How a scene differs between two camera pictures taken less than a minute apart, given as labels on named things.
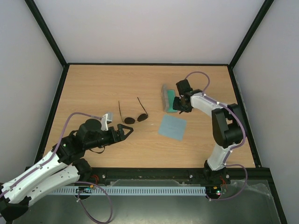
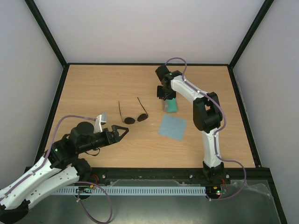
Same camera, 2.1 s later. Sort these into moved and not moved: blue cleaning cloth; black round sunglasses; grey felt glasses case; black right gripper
Moved: black right gripper
Not moved: blue cleaning cloth; black round sunglasses; grey felt glasses case
